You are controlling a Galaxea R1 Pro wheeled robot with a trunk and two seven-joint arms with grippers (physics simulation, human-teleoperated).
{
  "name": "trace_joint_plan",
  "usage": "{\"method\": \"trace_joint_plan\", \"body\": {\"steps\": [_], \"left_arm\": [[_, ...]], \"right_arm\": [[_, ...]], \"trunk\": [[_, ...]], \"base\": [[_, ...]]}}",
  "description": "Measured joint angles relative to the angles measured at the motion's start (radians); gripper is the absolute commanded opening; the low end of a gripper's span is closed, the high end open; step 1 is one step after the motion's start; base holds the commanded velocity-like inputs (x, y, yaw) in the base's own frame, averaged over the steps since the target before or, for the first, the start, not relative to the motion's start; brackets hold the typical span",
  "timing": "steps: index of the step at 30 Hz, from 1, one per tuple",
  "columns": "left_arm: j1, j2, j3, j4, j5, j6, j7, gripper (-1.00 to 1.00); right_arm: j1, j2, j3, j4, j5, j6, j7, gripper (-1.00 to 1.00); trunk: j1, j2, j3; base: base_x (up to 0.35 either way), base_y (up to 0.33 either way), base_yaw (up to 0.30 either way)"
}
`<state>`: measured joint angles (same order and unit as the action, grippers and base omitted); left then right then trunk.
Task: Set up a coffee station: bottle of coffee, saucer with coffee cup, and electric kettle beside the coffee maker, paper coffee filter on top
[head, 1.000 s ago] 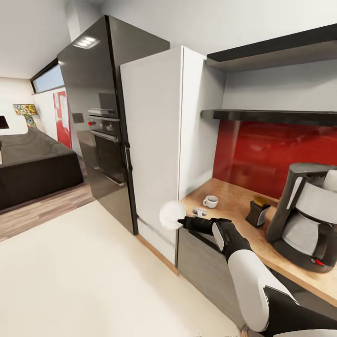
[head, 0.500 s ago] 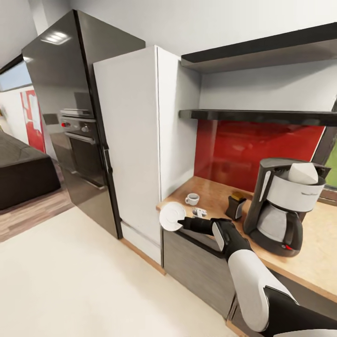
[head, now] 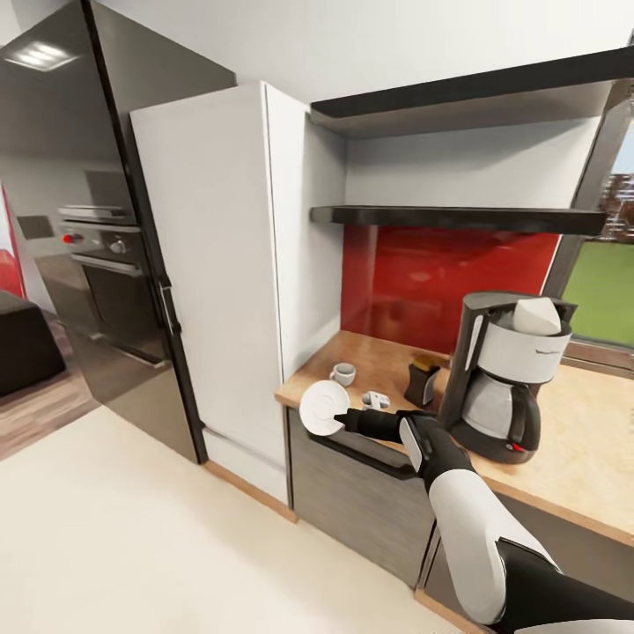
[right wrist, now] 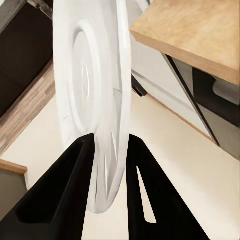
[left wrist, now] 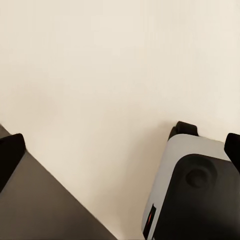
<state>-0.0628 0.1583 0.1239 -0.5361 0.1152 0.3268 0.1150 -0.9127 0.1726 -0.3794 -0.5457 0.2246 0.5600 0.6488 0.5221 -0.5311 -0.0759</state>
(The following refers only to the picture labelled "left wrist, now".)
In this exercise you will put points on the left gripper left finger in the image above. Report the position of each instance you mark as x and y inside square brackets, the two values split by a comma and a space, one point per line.
[12, 149]

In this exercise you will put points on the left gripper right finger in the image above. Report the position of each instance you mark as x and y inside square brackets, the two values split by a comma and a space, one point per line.
[232, 149]

